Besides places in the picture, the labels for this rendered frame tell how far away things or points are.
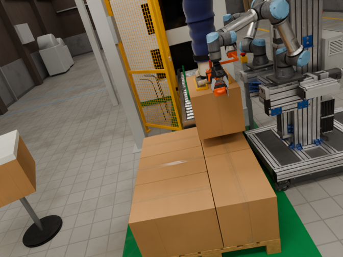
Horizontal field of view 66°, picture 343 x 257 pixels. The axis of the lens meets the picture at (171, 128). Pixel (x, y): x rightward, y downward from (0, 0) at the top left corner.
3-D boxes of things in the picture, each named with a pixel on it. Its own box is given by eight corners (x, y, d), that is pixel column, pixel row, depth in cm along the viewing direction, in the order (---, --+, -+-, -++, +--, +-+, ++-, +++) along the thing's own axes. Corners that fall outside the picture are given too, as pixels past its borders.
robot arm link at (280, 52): (284, 60, 214) (284, 44, 208) (297, 62, 202) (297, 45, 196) (272, 65, 210) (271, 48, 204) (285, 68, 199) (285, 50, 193)
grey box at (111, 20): (117, 41, 325) (109, 16, 312) (122, 40, 324) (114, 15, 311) (115, 44, 307) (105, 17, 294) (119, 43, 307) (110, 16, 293)
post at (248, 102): (248, 129, 355) (240, 56, 311) (253, 128, 354) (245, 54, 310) (249, 131, 349) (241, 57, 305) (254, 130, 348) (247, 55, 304)
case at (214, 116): (193, 112, 280) (185, 77, 262) (230, 104, 276) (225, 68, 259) (199, 140, 226) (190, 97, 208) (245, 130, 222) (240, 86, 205)
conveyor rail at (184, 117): (178, 78, 498) (176, 69, 490) (181, 78, 498) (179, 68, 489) (185, 137, 292) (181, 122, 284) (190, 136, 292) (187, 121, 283)
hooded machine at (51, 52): (56, 72, 1170) (40, 35, 1099) (71, 69, 1169) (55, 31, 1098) (50, 77, 1097) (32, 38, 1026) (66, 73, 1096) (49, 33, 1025)
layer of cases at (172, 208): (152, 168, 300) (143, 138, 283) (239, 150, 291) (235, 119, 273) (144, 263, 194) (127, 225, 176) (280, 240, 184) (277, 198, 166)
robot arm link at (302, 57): (298, 57, 202) (268, -4, 174) (315, 59, 189) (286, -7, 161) (287, 68, 202) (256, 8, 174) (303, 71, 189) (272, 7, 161)
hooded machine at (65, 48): (63, 67, 1264) (50, 39, 1205) (74, 64, 1263) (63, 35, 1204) (58, 71, 1203) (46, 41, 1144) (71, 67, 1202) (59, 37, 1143)
